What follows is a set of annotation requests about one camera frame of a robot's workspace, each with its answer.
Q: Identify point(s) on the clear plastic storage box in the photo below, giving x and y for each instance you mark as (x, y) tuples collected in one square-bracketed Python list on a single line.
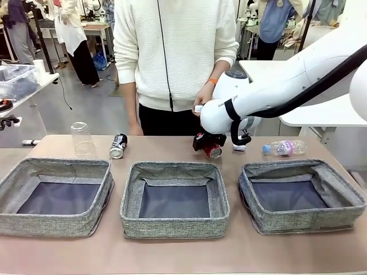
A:
[(17, 83)]

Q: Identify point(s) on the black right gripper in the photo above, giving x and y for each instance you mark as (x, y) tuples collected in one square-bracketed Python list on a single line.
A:
[(213, 139)]

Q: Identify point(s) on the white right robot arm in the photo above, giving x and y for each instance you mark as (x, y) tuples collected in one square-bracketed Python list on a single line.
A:
[(286, 77)]

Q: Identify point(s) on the bystander in white coat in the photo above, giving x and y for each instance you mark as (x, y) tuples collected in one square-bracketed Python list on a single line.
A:
[(71, 34)]

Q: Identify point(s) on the white paper cup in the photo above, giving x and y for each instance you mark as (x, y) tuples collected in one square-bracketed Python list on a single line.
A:
[(38, 68)]

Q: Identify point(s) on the clear plastic cup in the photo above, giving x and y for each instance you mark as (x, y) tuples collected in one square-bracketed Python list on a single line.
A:
[(83, 137)]

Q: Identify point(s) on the small white handheld object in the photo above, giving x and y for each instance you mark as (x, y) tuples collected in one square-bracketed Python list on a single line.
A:
[(198, 109)]

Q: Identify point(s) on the white table with storage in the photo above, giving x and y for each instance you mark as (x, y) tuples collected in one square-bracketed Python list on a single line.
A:
[(46, 80)]

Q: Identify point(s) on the white paper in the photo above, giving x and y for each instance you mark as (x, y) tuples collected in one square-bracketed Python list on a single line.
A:
[(239, 147)]

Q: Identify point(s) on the bystander in blue shirt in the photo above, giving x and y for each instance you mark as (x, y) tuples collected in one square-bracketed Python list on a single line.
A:
[(272, 23)]

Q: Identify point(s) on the person's left forearm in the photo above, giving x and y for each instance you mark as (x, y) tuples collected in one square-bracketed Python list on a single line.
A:
[(221, 67)]

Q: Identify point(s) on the white marker pen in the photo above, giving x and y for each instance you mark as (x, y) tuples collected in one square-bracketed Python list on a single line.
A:
[(28, 142)]

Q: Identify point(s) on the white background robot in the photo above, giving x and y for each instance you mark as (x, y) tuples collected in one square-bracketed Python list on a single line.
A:
[(252, 11)]

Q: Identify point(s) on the black trousers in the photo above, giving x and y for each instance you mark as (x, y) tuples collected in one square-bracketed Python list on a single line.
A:
[(166, 123)]

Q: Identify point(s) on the bystander in grey trousers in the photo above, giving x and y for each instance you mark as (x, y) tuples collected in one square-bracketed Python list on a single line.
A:
[(20, 37)]

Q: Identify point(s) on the person's left hand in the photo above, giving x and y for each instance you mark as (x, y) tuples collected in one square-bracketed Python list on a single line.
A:
[(204, 96)]

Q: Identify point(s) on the orange wristwatch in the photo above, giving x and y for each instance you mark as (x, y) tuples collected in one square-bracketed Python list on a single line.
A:
[(211, 82)]

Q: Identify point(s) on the black soda can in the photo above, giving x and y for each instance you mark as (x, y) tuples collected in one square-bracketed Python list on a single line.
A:
[(119, 146)]

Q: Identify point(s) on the person's right forearm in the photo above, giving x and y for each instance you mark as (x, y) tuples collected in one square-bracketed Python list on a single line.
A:
[(130, 100)]

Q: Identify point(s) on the crushed red soda can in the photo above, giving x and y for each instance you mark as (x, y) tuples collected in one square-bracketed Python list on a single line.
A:
[(213, 151)]

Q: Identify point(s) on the clear plastic water bottle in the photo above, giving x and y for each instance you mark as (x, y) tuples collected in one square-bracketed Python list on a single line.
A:
[(284, 147)]

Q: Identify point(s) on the orange black roll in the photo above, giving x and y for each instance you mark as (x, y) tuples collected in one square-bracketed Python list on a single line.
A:
[(4, 104)]

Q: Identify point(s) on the wooden top table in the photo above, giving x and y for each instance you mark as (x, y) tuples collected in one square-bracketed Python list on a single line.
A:
[(97, 28)]

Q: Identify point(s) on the black tripod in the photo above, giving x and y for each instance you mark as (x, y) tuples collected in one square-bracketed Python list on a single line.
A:
[(43, 43)]

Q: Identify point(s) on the black stand pole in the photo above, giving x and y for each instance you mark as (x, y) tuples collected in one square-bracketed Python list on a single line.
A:
[(309, 25)]

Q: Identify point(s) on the white knit sweater torso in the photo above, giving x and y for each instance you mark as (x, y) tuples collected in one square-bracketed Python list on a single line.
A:
[(183, 57)]

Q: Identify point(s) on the black clamp mount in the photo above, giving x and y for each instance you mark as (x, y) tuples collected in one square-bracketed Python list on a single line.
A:
[(8, 121)]

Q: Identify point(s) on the blue bag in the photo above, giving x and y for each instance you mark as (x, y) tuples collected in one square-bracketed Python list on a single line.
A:
[(99, 61)]

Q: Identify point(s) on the grey fabric basket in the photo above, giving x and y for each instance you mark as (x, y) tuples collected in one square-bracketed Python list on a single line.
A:
[(286, 220), (57, 223), (172, 226)]

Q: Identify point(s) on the person's right hand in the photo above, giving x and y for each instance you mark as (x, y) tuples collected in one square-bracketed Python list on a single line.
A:
[(134, 129)]

